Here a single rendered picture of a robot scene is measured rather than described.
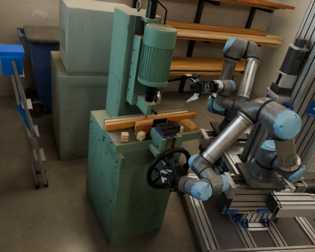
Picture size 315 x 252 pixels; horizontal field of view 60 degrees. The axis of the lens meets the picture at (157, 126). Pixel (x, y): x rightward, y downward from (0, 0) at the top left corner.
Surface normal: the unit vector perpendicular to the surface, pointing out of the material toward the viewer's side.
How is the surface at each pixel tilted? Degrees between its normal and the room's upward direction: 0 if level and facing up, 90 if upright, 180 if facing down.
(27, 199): 0
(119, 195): 90
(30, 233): 0
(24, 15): 90
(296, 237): 0
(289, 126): 84
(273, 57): 90
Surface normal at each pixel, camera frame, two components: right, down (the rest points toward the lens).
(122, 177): 0.48, 0.52
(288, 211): 0.16, 0.53
